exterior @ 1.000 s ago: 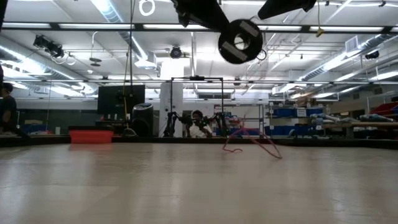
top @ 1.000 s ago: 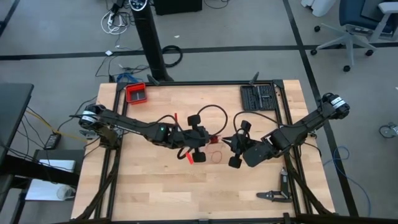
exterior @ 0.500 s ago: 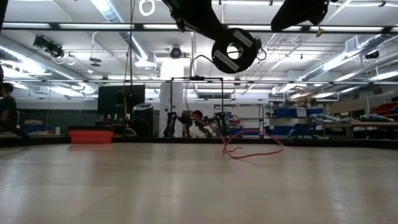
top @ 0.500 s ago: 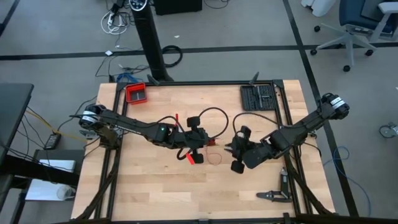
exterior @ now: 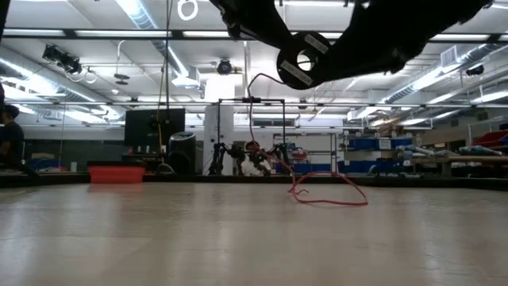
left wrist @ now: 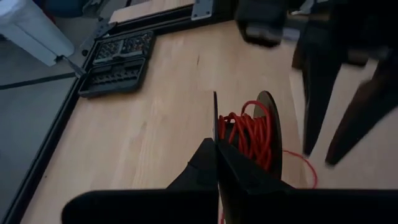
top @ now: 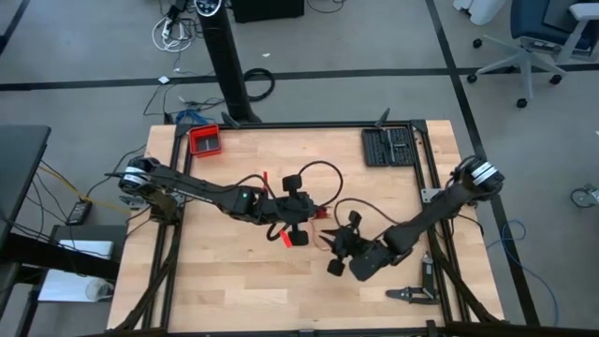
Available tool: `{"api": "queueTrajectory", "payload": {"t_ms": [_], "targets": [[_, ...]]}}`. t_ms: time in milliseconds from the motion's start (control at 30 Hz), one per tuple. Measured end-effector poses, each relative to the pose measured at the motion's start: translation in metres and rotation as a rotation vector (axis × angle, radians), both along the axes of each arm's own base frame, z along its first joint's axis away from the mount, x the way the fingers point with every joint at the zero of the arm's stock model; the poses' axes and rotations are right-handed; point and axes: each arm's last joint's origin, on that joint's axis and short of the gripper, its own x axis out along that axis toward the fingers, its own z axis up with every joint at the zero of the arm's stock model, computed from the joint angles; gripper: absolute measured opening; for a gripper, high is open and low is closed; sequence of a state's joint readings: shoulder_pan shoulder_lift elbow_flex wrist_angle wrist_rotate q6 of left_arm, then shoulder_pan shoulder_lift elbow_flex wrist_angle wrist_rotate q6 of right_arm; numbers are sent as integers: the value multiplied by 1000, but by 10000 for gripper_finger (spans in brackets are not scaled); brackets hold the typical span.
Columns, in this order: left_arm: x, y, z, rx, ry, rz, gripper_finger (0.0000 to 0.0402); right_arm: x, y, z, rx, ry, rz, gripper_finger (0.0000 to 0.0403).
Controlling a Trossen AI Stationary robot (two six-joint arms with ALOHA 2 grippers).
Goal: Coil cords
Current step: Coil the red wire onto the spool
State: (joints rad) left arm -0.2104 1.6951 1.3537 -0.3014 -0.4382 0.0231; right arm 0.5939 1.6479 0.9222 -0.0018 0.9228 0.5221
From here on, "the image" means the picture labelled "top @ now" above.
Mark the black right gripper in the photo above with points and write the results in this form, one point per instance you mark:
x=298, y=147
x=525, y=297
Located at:
x=348, y=243

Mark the white plastic object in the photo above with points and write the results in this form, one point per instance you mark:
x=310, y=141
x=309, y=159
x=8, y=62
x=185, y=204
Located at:
x=482, y=11

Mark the blue and white office chair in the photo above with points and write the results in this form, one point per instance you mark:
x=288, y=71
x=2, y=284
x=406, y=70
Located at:
x=538, y=19

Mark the small red clip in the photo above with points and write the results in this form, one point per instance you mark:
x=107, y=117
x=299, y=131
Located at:
x=286, y=238

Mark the clear plastic cup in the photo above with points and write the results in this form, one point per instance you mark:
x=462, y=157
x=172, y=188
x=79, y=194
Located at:
x=98, y=290

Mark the white box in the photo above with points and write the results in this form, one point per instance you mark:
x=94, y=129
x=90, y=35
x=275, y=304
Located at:
x=84, y=248

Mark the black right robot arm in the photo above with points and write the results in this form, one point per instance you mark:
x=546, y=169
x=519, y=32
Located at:
x=440, y=206

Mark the black power adapter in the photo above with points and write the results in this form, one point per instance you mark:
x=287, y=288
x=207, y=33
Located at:
x=79, y=212

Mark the black side table frame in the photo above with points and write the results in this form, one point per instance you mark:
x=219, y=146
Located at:
x=56, y=257

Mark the black cabinet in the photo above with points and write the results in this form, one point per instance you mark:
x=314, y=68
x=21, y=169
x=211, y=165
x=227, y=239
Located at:
x=267, y=9

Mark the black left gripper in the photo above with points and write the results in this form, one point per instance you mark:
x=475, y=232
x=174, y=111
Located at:
x=299, y=208

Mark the black screwdriver bit case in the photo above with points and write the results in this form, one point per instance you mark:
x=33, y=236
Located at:
x=388, y=147

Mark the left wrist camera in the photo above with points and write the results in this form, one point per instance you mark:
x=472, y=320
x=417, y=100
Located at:
x=287, y=208

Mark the small white adapter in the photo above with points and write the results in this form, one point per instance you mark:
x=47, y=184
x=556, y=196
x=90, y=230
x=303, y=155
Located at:
x=164, y=79

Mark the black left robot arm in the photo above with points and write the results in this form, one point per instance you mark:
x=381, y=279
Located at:
x=187, y=187

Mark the black desk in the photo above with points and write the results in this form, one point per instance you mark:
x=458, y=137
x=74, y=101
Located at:
x=18, y=164

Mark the black clamp tool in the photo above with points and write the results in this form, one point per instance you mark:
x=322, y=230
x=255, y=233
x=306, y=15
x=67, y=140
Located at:
x=427, y=276

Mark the red plastic bin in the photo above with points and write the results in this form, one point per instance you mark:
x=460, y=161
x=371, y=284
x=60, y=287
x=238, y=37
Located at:
x=205, y=142

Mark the black aluminium table frame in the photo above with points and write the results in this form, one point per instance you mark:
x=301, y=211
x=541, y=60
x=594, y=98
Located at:
x=304, y=125

